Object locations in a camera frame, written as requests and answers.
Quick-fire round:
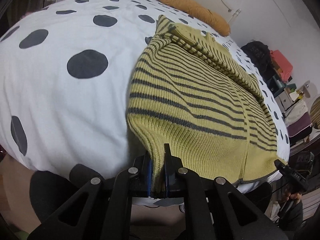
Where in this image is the yellow grey-striped knit sweater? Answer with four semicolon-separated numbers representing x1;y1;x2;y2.
126;15;287;191

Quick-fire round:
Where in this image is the white and purple bag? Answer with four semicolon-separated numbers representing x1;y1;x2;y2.
285;100;312;137

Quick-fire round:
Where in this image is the round woven straw basket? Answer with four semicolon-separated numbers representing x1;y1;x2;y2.
310;98;320;129

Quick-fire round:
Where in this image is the white storage drawer unit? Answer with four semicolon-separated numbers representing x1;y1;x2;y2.
275;92;295;112

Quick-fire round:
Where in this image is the black fluffy bag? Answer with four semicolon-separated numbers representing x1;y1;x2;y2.
241;41;274;81

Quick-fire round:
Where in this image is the white black-dotted bed cover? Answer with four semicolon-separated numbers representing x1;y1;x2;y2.
0;0;291;207

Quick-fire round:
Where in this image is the orange fuzzy pillow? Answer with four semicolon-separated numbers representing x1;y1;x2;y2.
160;0;231;36

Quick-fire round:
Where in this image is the white charging cable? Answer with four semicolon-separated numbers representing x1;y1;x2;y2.
197;0;242;22

